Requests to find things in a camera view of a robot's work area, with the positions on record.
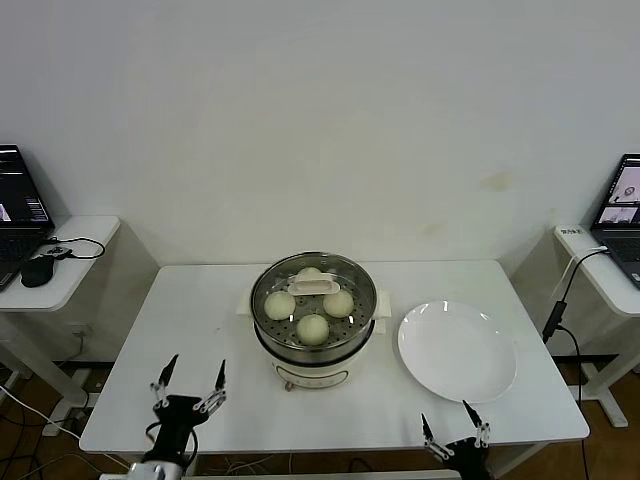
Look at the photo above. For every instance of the grey laptop with light screen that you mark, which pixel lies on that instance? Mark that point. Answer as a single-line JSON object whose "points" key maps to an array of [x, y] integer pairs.
{"points": [[620, 200]]}

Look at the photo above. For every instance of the cream electric cooker base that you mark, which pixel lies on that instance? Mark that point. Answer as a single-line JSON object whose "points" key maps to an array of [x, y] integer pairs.
{"points": [[320, 372]]}

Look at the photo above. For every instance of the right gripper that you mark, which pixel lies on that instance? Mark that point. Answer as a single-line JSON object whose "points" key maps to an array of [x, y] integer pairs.
{"points": [[470, 457]]}

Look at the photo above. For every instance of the white wall socket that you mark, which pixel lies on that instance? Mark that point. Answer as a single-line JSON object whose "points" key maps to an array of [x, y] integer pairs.
{"points": [[85, 331]]}

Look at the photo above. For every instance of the white side table with mouse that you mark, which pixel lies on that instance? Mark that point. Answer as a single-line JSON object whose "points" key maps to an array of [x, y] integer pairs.
{"points": [[75, 270]]}

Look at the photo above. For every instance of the black computer mouse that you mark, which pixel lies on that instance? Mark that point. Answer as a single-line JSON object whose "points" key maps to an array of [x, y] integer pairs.
{"points": [[36, 271]]}

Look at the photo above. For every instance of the black laptop with dark screen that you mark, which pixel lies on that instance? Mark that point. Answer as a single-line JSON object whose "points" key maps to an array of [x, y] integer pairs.
{"points": [[20, 200]]}

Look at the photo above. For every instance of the white steamed baozi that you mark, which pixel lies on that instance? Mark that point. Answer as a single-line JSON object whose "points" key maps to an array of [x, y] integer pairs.
{"points": [[279, 306], [312, 330], [339, 305], [307, 274]]}

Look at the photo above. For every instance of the round glass pot lid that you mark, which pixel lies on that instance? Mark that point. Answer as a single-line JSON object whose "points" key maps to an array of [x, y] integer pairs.
{"points": [[312, 287]]}

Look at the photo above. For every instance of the white table frame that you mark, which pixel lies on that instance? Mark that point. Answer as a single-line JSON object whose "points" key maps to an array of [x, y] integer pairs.
{"points": [[300, 472]]}

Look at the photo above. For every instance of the white round plate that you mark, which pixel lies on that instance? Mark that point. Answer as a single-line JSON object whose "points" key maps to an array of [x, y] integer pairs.
{"points": [[450, 350]]}

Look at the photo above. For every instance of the stainless steel steamer basket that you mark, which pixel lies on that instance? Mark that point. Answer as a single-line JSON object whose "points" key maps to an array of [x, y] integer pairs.
{"points": [[262, 337]]}

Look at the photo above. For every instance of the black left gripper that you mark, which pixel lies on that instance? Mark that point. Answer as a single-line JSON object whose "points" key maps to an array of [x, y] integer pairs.
{"points": [[177, 415]]}

